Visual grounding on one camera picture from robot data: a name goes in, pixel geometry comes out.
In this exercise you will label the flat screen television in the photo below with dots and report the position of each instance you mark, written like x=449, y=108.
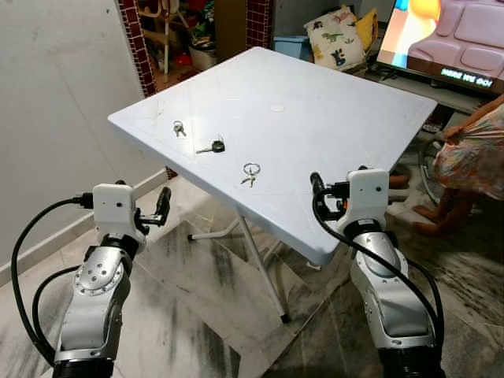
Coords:
x=457, y=39

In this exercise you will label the yellow pillow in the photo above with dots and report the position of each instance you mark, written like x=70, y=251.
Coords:
x=368, y=27

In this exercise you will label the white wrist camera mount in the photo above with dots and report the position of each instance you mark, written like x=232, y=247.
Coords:
x=114, y=209
x=366, y=197

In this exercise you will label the small silver key pair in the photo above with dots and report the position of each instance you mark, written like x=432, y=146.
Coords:
x=179, y=128

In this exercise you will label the blue plastic box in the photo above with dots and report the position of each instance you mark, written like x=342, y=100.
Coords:
x=290, y=46

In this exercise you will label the red brick tiled pillar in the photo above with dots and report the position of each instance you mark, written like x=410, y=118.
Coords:
x=134, y=39
x=260, y=24

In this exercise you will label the white pot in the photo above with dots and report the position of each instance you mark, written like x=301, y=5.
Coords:
x=203, y=55

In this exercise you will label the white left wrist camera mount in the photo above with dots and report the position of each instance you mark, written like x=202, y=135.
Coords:
x=114, y=209

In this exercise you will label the dinosaur print pillow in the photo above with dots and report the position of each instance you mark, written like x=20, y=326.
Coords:
x=335, y=39

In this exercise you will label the brown wooden cabinet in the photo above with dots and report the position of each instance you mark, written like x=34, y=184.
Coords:
x=231, y=27

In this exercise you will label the grey television stand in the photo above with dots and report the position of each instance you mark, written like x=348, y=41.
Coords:
x=425, y=88

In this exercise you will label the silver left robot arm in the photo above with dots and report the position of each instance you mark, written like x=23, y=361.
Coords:
x=94, y=299

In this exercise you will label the white plastic folding table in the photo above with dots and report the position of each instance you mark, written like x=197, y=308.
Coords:
x=299, y=118

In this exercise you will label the child in floral dress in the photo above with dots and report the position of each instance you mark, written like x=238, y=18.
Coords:
x=472, y=153

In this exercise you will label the black head key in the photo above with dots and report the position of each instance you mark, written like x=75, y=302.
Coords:
x=216, y=146

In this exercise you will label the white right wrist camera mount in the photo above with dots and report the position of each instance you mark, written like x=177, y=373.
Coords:
x=366, y=197

